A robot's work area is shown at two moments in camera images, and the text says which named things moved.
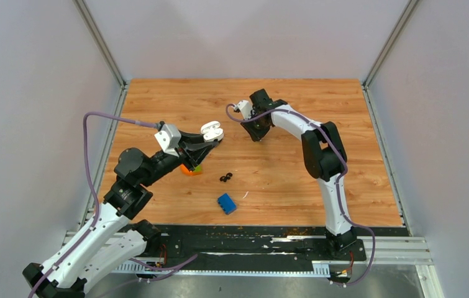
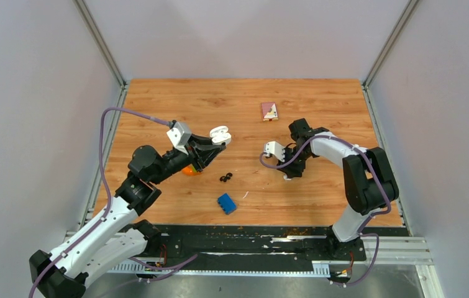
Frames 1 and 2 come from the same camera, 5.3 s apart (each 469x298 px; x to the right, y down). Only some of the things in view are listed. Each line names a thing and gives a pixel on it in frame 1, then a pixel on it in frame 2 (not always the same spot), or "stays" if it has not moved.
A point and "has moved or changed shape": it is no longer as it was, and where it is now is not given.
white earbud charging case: x=211 y=131 has moved or changed shape
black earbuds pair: x=224 y=178 stays
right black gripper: x=256 y=135 → x=295 y=171
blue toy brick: x=227 y=203 stays
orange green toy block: x=198 y=171 stays
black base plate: x=301 y=244 stays
